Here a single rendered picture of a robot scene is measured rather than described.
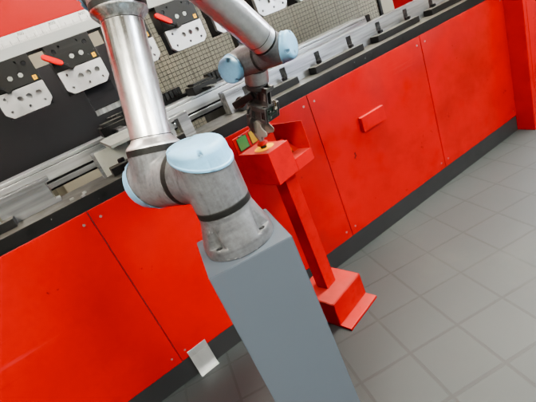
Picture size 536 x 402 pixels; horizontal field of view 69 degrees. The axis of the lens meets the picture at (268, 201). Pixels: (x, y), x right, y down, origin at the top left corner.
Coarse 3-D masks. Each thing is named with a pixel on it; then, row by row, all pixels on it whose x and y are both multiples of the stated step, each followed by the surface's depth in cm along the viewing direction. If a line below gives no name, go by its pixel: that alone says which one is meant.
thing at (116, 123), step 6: (108, 120) 166; (114, 120) 161; (120, 120) 161; (102, 126) 159; (108, 126) 159; (114, 126) 160; (120, 126) 156; (126, 126) 149; (102, 132) 159; (108, 132) 160; (114, 132) 161
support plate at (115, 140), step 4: (120, 132) 140; (124, 132) 135; (112, 136) 138; (116, 136) 133; (120, 136) 129; (124, 136) 125; (128, 136) 121; (104, 140) 136; (108, 140) 131; (112, 140) 127; (116, 140) 123; (120, 140) 119; (124, 140) 120; (104, 144) 130; (108, 144) 122; (112, 144) 118; (116, 144) 119
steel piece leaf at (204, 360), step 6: (204, 348) 161; (198, 354) 160; (204, 354) 162; (210, 354) 163; (192, 360) 159; (198, 360) 161; (204, 360) 162; (210, 360) 164; (216, 360) 166; (198, 366) 161; (204, 366) 163; (210, 366) 164; (204, 372) 162
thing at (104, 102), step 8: (96, 88) 137; (104, 88) 139; (112, 88) 140; (88, 96) 137; (96, 96) 138; (104, 96) 139; (112, 96) 141; (96, 104) 138; (104, 104) 140; (112, 104) 142; (120, 104) 143; (96, 112) 140; (104, 112) 141
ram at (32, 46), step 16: (0, 0) 118; (16, 0) 120; (32, 0) 122; (48, 0) 124; (64, 0) 126; (160, 0) 140; (0, 16) 118; (16, 16) 120; (32, 16) 122; (48, 16) 124; (0, 32) 119; (64, 32) 127; (80, 32) 129; (16, 48) 122; (32, 48) 124
